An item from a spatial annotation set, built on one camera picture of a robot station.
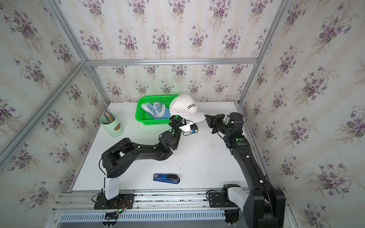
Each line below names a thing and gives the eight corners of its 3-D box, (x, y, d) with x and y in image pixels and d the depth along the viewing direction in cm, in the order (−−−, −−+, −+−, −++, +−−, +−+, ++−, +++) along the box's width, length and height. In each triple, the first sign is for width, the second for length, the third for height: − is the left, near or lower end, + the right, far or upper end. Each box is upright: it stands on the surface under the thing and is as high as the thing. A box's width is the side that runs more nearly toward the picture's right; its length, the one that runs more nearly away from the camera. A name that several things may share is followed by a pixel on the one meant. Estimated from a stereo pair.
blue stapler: (153, 180, 82) (152, 178, 79) (155, 174, 84) (153, 171, 81) (179, 183, 81) (179, 181, 78) (180, 177, 83) (180, 174, 80)
